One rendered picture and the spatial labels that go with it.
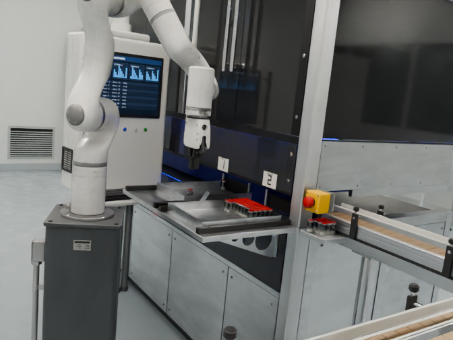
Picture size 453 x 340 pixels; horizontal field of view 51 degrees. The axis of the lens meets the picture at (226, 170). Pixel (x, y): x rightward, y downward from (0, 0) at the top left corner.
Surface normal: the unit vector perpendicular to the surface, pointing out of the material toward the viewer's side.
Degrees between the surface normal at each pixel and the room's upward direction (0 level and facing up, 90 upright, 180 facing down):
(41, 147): 90
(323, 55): 90
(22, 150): 90
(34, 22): 90
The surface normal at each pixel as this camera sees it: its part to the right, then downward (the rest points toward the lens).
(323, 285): 0.55, 0.19
